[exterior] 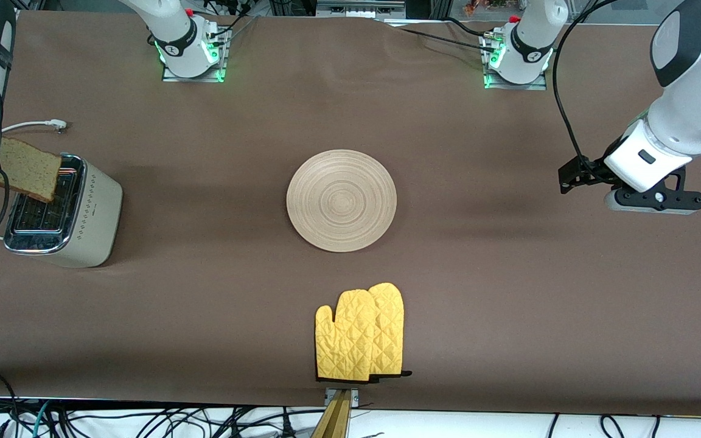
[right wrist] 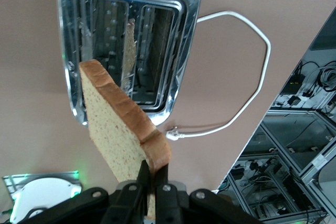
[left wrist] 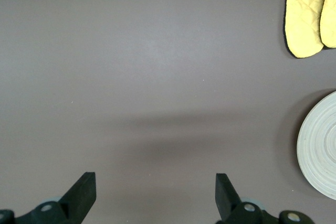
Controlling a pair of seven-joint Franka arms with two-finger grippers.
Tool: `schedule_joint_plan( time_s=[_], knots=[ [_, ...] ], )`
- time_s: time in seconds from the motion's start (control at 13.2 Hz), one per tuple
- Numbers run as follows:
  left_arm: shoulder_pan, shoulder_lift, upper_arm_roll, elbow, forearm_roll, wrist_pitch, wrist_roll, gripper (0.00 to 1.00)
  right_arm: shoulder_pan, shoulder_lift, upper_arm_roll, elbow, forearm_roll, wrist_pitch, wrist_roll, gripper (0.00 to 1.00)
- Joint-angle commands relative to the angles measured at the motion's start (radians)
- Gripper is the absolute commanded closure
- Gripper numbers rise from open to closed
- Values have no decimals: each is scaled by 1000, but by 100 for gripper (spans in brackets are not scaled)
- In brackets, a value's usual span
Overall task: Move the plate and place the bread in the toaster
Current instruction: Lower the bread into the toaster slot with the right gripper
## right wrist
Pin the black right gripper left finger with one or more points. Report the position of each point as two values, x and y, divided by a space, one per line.
131 200

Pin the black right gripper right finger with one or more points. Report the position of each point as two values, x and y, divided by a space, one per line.
165 203

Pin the slice of toast bread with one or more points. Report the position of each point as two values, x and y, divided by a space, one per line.
113 129

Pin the cream and chrome toaster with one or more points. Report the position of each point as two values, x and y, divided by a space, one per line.
189 24

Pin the aluminium rack with electronics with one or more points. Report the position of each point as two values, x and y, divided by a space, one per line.
302 155

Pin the brown table cloth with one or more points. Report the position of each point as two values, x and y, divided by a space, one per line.
223 64

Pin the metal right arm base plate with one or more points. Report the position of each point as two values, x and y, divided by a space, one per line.
15 178

